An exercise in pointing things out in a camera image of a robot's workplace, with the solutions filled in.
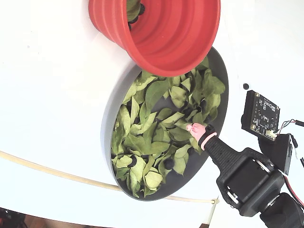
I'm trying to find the long wooden dowel stick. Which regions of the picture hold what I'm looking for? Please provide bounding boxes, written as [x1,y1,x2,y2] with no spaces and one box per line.
[0,150,220,205]

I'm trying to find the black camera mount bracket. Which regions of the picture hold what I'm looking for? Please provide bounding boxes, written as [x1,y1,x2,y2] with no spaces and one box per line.
[258,133,293,176]

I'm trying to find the dark grey round bowl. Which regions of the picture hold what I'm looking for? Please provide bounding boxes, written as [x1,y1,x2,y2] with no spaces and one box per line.
[100,46,230,202]

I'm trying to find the red collapsible silicone cup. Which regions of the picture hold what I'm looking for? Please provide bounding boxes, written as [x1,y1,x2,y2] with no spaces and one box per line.
[88,0,221,78]

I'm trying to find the pile of green leaves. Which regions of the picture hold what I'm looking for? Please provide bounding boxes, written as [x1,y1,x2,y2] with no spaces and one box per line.
[111,56,226,198]

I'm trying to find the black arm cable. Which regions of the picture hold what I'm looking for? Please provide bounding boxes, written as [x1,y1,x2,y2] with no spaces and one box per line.
[289,134,304,167]

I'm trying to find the red white servo wire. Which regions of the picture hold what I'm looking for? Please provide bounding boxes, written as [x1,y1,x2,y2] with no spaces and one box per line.
[276,168,304,207]

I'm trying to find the single green leaf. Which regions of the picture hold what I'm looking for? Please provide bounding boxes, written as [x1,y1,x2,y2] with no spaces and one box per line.
[125,0,143,22]

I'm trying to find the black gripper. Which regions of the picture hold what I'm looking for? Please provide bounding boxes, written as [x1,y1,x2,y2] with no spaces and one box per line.
[191,122,285,218]

